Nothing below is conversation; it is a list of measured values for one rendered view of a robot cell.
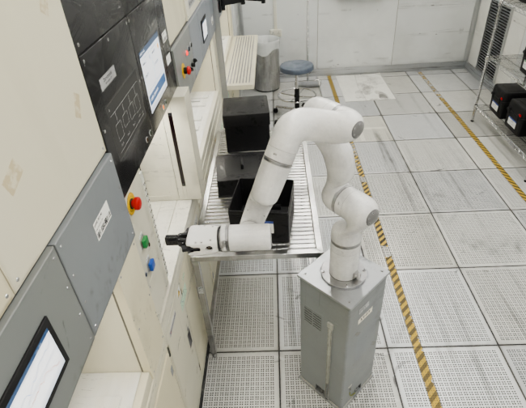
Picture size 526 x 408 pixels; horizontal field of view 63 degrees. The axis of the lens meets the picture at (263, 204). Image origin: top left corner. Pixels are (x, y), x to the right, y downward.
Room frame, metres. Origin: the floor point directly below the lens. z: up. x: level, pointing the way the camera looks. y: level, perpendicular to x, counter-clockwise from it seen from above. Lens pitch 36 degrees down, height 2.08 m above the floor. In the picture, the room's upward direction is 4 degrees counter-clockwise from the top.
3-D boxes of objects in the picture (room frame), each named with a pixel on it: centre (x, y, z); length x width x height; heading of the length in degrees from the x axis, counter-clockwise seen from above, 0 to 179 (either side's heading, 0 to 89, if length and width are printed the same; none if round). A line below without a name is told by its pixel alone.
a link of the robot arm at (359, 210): (1.26, -0.34, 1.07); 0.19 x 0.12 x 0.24; 34
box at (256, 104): (2.55, 0.07, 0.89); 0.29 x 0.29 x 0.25; 1
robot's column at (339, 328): (1.29, -0.32, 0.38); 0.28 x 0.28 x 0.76; 42
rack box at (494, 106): (3.87, -2.45, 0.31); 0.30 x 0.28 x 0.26; 174
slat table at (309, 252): (2.09, 0.01, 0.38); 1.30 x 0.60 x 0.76; 177
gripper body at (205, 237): (1.05, 0.19, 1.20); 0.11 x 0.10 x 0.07; 87
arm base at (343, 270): (1.29, -0.32, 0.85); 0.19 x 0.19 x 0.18
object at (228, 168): (2.07, 0.10, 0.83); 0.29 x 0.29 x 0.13; 4
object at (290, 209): (1.66, 0.00, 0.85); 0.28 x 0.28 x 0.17; 79
